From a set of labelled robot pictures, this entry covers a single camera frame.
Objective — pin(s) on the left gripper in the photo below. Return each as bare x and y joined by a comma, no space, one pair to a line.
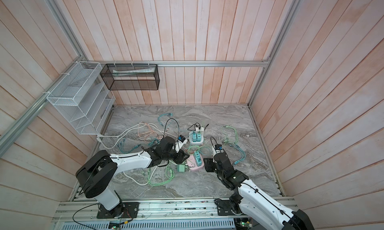
180,158

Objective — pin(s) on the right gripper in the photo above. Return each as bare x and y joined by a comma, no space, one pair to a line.
208,163

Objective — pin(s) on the green charger plug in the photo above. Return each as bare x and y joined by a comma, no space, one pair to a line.
182,168

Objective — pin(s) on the teal charger plug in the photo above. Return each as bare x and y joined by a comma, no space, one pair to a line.
198,158

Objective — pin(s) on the pink power strip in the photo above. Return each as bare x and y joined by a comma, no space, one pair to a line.
192,164

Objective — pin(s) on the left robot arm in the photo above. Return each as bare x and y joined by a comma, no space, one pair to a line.
95,175

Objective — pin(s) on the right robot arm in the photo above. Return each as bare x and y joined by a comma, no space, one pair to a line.
248,199

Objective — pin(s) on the white power strip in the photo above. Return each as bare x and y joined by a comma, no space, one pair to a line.
196,136

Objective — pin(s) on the black mesh basket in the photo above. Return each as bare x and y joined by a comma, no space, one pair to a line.
131,77

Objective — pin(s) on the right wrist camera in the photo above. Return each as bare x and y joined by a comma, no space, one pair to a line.
217,149

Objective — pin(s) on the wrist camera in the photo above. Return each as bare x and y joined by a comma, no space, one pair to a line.
217,149
181,140

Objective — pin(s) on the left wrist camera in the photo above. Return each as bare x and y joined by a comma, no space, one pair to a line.
181,140

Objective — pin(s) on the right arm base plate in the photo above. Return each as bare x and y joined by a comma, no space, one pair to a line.
227,208

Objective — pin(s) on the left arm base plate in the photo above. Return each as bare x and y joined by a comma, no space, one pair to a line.
127,210

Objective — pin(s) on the white wire mesh shelf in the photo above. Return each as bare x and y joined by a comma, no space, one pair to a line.
84,103

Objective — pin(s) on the aluminium frame rail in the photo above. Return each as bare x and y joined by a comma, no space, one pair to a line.
194,63

